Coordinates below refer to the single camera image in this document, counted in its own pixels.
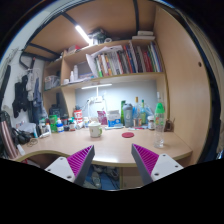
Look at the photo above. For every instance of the red white canister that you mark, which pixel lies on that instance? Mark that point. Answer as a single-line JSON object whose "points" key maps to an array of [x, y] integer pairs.
{"points": [[78, 118]]}

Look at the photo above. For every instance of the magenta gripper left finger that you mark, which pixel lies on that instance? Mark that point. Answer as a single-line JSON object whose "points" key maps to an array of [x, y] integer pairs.
{"points": [[75, 167]]}

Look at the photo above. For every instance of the clear bottle green cap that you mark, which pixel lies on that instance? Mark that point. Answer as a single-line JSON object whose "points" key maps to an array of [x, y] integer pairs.
{"points": [[159, 121]]}

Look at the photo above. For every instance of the white desk lamp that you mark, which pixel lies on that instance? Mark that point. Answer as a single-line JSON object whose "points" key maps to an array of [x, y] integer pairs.
{"points": [[97, 102]]}

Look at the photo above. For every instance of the red round coaster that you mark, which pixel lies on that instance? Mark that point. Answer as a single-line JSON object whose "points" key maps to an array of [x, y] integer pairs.
{"points": [[127, 135]]}

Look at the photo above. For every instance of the white ceramic mug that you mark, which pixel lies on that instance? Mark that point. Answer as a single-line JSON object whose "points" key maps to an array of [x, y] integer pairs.
{"points": [[95, 130]]}

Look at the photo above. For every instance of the magenta snack packet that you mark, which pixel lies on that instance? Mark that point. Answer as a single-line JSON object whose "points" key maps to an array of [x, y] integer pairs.
{"points": [[102, 117]]}

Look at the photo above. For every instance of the row of books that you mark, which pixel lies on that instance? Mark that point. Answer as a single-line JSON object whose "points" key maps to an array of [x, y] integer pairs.
{"points": [[128, 58]]}

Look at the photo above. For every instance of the wooden shelf unit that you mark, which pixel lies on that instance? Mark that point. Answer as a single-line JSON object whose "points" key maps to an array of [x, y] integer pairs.
{"points": [[74, 73]]}

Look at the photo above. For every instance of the small dark jar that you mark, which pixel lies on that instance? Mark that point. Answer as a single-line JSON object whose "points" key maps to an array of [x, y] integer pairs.
{"points": [[151, 125]]}

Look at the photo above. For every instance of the green glass bottle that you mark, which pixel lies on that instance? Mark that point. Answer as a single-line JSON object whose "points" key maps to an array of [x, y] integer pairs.
{"points": [[143, 112]]}

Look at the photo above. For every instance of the blue tissue box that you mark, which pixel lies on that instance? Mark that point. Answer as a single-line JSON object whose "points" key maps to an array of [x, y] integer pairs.
{"points": [[114, 118]]}

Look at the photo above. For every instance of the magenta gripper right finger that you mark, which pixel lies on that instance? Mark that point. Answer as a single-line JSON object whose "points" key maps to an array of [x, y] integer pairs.
{"points": [[152, 166]]}

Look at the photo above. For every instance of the tall clear glass bottle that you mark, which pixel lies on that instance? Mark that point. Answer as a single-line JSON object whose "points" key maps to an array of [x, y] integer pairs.
{"points": [[136, 113]]}

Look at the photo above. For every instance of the grey shaker bottle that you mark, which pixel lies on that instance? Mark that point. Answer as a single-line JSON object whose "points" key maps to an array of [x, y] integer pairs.
{"points": [[128, 115]]}

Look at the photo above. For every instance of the blue cap white bottle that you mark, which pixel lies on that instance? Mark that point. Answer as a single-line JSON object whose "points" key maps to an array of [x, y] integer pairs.
{"points": [[59, 125]]}

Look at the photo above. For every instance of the ceiling strip light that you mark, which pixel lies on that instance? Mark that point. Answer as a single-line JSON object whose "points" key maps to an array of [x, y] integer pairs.
{"points": [[83, 35]]}

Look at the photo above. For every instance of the hanging dark clothes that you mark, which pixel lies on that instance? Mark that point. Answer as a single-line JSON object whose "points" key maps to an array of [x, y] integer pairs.
{"points": [[28, 96]]}

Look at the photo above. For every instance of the green box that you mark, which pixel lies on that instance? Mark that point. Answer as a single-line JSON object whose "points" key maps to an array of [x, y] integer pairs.
{"points": [[53, 122]]}

